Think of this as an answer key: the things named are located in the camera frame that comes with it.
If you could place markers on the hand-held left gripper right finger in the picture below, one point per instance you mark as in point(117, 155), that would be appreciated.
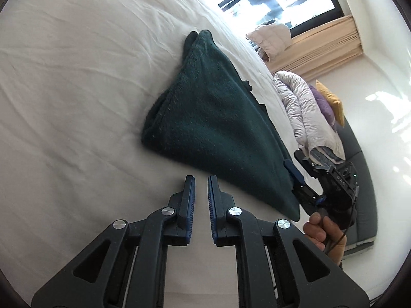
point(212, 205)

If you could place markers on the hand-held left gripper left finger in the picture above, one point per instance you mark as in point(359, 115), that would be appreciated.
point(191, 199)

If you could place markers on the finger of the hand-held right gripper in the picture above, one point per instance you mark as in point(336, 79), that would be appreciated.
point(306, 162)
point(293, 171)

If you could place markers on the dark green knit sweater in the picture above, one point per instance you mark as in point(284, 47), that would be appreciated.
point(208, 118)

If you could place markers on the person's right hand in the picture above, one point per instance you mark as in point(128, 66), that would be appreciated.
point(321, 231)

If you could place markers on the dark grey headboard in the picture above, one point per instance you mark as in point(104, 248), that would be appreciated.
point(359, 166)

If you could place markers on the folded light grey duvet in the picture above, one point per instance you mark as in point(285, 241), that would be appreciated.
point(298, 112)

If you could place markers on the purple pillow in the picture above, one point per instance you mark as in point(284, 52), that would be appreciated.
point(322, 106)

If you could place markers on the yellow pillow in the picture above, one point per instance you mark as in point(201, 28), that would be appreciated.
point(332, 99)

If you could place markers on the beige curtain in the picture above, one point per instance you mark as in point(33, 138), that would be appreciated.
point(327, 45)

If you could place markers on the beige puffer jacket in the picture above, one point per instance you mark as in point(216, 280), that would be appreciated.
point(271, 37)

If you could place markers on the white bed sheet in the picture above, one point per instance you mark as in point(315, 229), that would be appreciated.
point(80, 86)

